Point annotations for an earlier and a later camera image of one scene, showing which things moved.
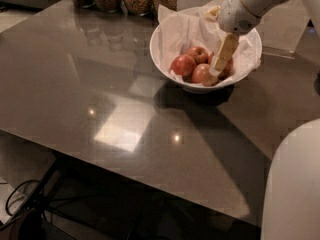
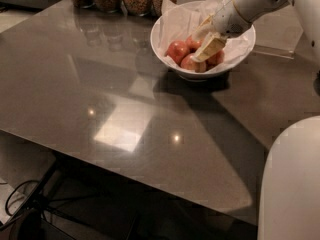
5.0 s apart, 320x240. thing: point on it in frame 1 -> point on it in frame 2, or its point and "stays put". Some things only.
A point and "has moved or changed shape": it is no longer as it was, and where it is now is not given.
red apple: x=228 y=71 has moved or changed shape
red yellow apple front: x=201 y=74 -> x=189 y=63
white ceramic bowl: x=154 y=44 -> x=205 y=75
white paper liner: x=182 y=30 has moved or changed shape
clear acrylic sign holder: x=283 y=28 stays put
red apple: x=183 y=65 -> x=177 y=49
